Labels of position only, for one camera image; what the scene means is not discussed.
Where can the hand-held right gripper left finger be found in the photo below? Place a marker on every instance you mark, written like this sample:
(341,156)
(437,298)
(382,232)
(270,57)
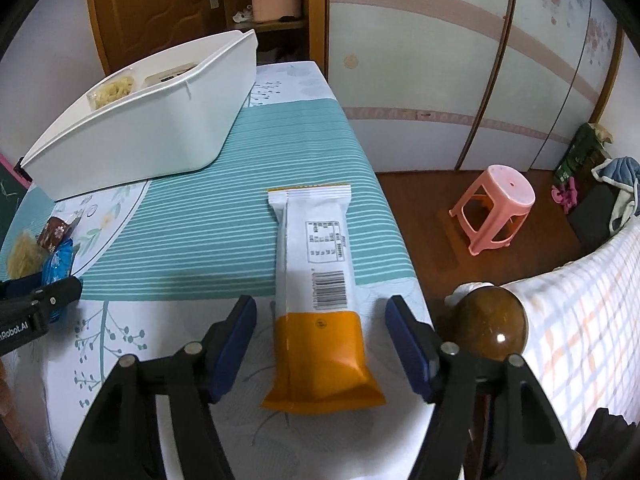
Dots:
(232,350)

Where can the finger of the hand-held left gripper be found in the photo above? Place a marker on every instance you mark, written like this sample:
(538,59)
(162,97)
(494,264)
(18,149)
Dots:
(55,292)

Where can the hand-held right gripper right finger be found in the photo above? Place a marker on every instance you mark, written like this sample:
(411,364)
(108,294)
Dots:
(407,345)

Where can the blue snack packet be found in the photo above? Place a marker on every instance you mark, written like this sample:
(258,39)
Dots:
(57,260)

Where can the orange white snack packet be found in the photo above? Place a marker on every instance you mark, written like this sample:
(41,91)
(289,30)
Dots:
(320,350)

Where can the white plastic storage bin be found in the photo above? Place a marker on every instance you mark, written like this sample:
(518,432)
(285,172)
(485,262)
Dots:
(150,135)

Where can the pale yellow snack packet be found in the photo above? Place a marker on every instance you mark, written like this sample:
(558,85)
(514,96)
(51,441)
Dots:
(25,257)

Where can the brown snack packet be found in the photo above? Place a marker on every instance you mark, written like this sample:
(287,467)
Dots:
(57,230)

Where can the brown round bedpost knob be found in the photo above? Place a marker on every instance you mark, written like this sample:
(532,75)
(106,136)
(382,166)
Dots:
(579,467)
(492,322)

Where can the pink plastic stool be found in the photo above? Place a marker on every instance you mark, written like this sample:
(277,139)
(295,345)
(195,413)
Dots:
(500,195)

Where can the checked blanket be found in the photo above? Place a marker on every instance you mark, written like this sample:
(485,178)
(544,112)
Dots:
(585,320)

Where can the yellow cracker packet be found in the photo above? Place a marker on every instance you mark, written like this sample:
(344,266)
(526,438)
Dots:
(112,91)

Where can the pink plastic toy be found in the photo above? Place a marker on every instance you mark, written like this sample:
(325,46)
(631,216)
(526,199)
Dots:
(565,197)

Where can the flat packet in bin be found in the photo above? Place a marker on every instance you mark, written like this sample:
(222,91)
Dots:
(170,74)

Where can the green printed bag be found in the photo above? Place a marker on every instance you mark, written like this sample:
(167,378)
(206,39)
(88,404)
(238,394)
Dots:
(580,155)

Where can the blue white cloth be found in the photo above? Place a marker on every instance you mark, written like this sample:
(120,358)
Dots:
(620,175)

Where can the floral sliding-door wardrobe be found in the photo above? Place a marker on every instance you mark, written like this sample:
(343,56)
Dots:
(425,60)

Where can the brown wooden door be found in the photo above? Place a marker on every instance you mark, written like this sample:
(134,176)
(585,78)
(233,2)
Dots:
(145,10)

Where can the small white shoes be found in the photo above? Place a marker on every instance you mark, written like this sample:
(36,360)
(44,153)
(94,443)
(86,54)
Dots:
(242,15)

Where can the wooden shelf unit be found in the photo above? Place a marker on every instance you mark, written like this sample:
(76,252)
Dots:
(315,20)

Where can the green chalkboard pink frame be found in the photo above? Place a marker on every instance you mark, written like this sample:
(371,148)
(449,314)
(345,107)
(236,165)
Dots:
(10,195)

